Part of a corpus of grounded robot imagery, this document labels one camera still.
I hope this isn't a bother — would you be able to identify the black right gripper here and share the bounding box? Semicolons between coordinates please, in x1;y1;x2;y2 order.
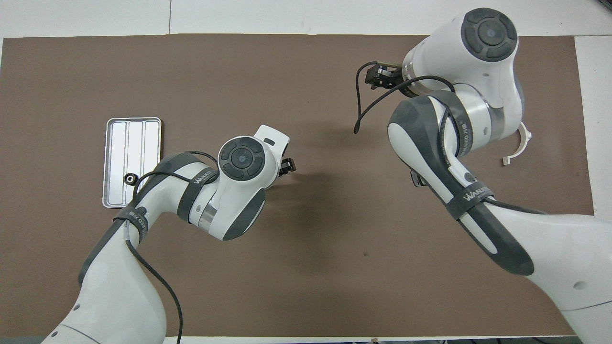
365;62;406;91

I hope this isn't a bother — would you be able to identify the silver metal tray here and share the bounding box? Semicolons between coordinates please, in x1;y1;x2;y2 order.
102;117;163;209

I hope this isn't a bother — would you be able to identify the brown table mat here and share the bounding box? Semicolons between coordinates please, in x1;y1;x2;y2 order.
0;33;598;338

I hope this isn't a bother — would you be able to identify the white curved plastic bracket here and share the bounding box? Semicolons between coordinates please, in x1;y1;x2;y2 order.
501;122;532;166

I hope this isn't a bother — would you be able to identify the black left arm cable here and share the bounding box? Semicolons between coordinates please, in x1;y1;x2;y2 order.
125;150;218;344

